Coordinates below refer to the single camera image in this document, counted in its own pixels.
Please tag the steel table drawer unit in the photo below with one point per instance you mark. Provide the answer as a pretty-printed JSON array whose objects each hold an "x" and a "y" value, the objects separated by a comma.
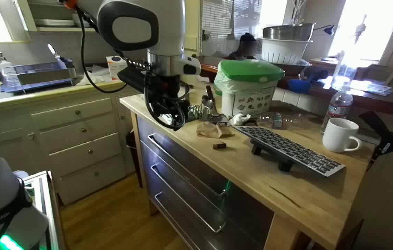
[{"x": 186, "y": 185}]

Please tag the clear upright water bottle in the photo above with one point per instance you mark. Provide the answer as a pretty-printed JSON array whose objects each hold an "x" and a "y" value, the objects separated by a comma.
[{"x": 340, "y": 104}]

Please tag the dark blue dish rack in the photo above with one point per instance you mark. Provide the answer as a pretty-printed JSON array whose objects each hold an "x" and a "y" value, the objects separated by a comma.
[{"x": 37, "y": 74}]

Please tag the clear plastic bottle lying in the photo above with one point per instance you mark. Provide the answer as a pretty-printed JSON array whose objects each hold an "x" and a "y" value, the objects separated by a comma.
[{"x": 276, "y": 119}]

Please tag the black camera stand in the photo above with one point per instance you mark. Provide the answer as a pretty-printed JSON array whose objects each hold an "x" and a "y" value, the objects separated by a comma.
[{"x": 384, "y": 136}]

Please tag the cream cabinet with drawers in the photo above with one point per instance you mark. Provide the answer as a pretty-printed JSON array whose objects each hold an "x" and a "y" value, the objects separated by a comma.
[{"x": 75, "y": 139}]

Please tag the white plastic basket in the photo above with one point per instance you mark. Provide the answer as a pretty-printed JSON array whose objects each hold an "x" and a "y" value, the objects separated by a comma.
[{"x": 285, "y": 50}]

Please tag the white computer mouse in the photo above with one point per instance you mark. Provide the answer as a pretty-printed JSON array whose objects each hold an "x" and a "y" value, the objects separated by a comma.
[{"x": 239, "y": 118}]

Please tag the blue bowl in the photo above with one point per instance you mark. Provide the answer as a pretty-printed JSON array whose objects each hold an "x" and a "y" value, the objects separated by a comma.
[{"x": 298, "y": 85}]

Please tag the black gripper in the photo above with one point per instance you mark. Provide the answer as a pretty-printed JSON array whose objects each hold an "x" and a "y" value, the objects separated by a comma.
[{"x": 162, "y": 90}]

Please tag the clear soap dispenser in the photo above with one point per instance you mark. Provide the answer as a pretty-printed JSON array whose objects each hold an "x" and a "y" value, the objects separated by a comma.
[{"x": 4, "y": 68}]

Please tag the person in dark cap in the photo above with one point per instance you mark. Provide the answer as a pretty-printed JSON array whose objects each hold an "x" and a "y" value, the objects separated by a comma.
[{"x": 244, "y": 46}]

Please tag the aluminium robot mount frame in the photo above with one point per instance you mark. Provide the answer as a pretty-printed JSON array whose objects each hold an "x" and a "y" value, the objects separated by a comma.
[{"x": 43, "y": 203}]

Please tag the stack of white plates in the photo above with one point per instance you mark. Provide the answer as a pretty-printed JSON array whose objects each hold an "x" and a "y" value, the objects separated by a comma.
[{"x": 54, "y": 22}]

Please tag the white ceramic mug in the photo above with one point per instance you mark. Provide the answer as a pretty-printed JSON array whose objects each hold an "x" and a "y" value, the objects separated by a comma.
[{"x": 339, "y": 133}]

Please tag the white crumpled plastic bag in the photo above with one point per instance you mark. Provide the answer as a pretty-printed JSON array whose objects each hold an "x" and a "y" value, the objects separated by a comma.
[{"x": 94, "y": 75}]

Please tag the clear crumpled plastic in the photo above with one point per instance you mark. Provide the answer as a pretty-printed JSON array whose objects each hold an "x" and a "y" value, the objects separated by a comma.
[{"x": 200, "y": 112}]

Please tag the crumpled brown paper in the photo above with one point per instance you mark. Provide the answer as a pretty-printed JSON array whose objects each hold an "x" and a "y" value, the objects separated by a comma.
[{"x": 210, "y": 129}]

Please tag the blue white papers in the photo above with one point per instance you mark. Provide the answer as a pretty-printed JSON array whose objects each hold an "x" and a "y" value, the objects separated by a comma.
[{"x": 357, "y": 86}]

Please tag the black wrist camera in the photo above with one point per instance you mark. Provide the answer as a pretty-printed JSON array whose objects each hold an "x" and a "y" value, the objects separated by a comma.
[{"x": 133, "y": 78}]

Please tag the white bin with green lid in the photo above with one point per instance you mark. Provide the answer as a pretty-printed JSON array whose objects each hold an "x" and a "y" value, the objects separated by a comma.
[{"x": 246, "y": 71}]

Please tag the slim silver black keyboard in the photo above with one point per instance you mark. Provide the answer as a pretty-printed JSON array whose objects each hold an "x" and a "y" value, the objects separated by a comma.
[{"x": 293, "y": 150}]

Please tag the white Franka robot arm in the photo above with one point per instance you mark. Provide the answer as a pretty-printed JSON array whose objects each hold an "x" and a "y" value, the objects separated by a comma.
[{"x": 168, "y": 28}]

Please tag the large metal pot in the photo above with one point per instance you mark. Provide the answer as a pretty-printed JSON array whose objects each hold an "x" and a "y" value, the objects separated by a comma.
[{"x": 287, "y": 31}]

